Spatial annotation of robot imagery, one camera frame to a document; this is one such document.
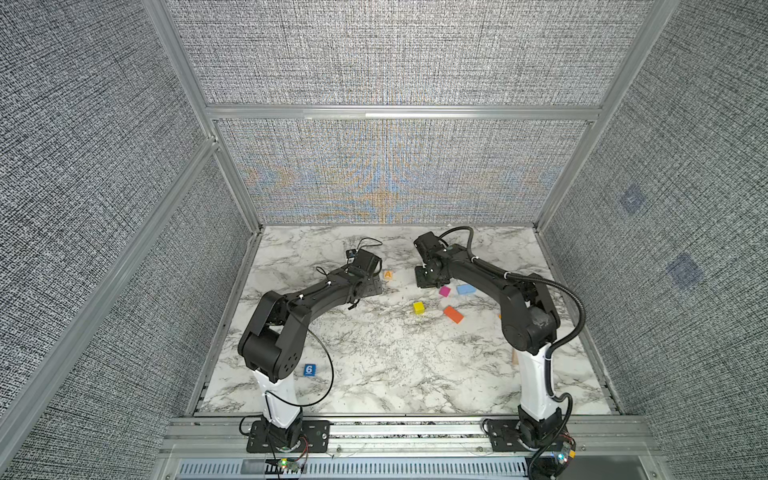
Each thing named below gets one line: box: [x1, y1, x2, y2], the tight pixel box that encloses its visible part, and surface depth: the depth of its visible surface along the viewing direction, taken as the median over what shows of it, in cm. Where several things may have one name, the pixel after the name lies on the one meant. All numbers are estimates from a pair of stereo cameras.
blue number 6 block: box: [303, 364, 317, 377], surface depth 85 cm
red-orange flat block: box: [443, 305, 464, 324], surface depth 98 cm
